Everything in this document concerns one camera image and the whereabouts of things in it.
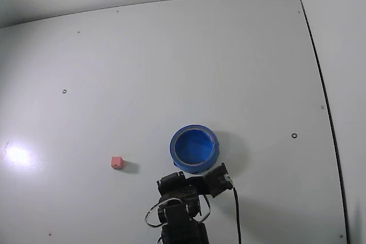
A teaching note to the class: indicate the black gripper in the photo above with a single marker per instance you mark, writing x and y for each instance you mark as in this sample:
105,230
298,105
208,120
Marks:
180,184

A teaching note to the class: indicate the pink cube block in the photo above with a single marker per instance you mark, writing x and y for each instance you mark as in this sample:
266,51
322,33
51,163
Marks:
116,162

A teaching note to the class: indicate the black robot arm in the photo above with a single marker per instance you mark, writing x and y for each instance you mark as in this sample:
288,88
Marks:
183,224

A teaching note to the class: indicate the blue round bin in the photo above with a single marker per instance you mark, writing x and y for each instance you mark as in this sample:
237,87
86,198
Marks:
194,148

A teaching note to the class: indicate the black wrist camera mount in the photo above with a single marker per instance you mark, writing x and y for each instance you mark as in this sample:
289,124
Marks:
218,179

